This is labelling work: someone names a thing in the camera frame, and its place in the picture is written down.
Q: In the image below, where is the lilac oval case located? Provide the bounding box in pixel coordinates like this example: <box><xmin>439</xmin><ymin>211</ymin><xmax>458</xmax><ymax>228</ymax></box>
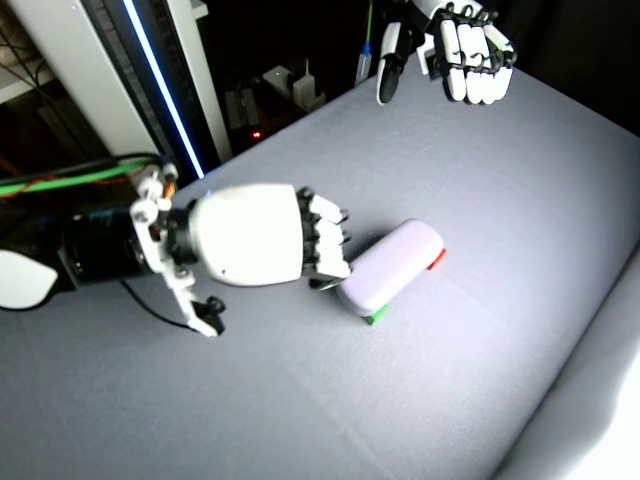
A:
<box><xmin>335</xmin><ymin>218</ymin><xmax>445</xmax><ymax>317</ymax></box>

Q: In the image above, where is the white power adapter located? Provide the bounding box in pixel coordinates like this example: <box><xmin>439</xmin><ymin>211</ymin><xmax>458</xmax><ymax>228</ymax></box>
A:
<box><xmin>292</xmin><ymin>58</ymin><xmax>327</xmax><ymax>112</ymax></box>

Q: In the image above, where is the small white box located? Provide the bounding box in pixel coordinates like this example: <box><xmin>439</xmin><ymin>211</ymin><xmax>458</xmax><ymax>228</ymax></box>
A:
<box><xmin>262</xmin><ymin>66</ymin><xmax>294</xmax><ymax>94</ymax></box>

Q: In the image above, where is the white column with blue light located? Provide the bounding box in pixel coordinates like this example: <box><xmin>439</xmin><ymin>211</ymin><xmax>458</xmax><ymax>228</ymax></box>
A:
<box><xmin>7</xmin><ymin>0</ymin><xmax>234</xmax><ymax>209</ymax></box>

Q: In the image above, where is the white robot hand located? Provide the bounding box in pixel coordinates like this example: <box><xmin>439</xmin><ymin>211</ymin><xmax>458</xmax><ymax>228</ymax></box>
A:
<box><xmin>375</xmin><ymin>0</ymin><xmax>517</xmax><ymax>107</ymax></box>
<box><xmin>189</xmin><ymin>183</ymin><xmax>354</xmax><ymax>292</ymax></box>

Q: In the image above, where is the grey table cloth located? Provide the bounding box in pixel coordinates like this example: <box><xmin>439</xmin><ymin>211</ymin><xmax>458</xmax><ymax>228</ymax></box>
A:
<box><xmin>0</xmin><ymin>64</ymin><xmax>640</xmax><ymax>480</ymax></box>

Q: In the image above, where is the green block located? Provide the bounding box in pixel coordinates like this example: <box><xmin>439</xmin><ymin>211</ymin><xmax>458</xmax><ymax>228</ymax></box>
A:
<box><xmin>362</xmin><ymin>303</ymin><xmax>392</xmax><ymax>328</ymax></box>

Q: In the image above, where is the green cable with blue plug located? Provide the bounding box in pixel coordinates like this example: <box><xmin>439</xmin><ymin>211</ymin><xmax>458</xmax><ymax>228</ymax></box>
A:
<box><xmin>354</xmin><ymin>0</ymin><xmax>375</xmax><ymax>87</ymax></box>

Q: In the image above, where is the white shelf board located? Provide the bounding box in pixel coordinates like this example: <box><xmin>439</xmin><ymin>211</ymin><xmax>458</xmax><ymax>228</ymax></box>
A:
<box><xmin>0</xmin><ymin>63</ymin><xmax>54</xmax><ymax>104</ymax></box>

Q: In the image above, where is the black device with red light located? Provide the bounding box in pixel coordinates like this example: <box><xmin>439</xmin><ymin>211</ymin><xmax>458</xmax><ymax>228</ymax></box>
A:
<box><xmin>223</xmin><ymin>88</ymin><xmax>267</xmax><ymax>145</ymax></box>

